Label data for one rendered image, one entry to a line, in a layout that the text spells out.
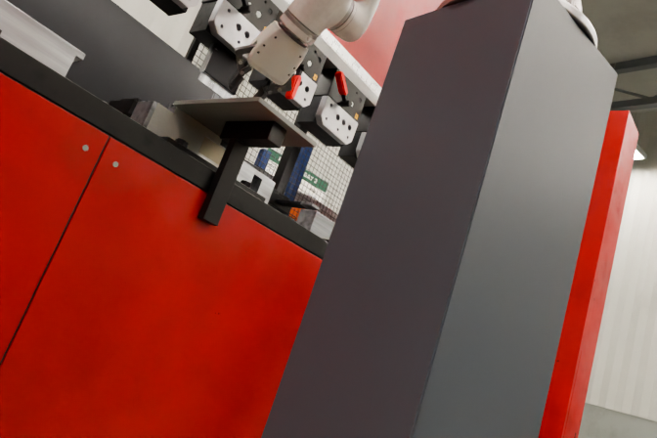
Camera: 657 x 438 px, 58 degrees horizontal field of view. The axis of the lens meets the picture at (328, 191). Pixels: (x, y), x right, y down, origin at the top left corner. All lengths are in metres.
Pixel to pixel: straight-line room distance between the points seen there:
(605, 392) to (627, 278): 1.53
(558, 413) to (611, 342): 5.83
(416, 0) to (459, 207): 1.49
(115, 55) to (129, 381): 1.00
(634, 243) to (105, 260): 8.41
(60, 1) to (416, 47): 1.25
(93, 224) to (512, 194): 0.72
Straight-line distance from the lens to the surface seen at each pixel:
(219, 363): 1.29
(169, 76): 1.94
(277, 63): 1.25
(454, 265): 0.51
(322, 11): 1.21
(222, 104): 1.18
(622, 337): 8.75
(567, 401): 3.00
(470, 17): 0.67
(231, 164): 1.20
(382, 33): 1.82
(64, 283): 1.07
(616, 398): 8.63
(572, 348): 3.03
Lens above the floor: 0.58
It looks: 16 degrees up
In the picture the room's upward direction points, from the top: 20 degrees clockwise
